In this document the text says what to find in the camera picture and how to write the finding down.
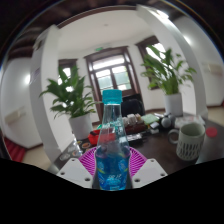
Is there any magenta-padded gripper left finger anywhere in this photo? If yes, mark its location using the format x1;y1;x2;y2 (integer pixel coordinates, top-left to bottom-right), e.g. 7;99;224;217
56;147;100;190

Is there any leafy plant in white pot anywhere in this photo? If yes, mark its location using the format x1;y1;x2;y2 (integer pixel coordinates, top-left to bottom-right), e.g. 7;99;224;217
38;64;101;141
140;44;198;118

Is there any brown-framed window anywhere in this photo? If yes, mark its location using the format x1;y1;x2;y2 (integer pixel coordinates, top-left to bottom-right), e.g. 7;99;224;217
58;58;78;86
135;35;168;63

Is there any white wall heater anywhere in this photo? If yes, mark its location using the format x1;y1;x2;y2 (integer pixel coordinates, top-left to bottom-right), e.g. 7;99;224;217
3;106;27;125
208;63;224;75

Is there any green notebook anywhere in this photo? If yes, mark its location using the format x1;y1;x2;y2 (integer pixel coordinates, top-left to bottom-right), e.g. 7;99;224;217
141;113;160;126

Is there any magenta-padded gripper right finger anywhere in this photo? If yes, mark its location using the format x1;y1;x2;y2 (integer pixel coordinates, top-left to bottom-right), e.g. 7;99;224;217
128;146;168;189

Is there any red snack packet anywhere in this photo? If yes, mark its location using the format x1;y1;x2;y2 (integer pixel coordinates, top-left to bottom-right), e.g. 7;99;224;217
88;129;101;145

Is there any printed paper booklet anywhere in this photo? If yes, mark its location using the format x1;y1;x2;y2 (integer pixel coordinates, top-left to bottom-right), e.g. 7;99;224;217
174;114;205;129

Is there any flat black case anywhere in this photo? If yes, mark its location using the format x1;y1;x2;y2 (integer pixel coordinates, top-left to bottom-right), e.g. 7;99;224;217
126;133;144;143

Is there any brown wooden double door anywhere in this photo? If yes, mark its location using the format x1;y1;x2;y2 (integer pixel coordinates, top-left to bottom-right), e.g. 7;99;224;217
83;45;141;118

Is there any clear bottle with teal cap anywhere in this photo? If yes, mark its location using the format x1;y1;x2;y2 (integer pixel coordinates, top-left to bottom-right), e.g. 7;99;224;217
94;89;132;192

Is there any glowing wall lamp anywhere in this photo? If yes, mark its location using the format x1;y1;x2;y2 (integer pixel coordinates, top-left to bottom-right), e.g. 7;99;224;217
23;73;32;85
182;34;193;46

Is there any red carpeted staircase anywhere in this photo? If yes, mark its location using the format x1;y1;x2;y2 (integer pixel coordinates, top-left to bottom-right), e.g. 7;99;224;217
3;136;26;163

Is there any white mug with green pattern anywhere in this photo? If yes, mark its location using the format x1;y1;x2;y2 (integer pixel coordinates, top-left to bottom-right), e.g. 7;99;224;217
167;122;206;162

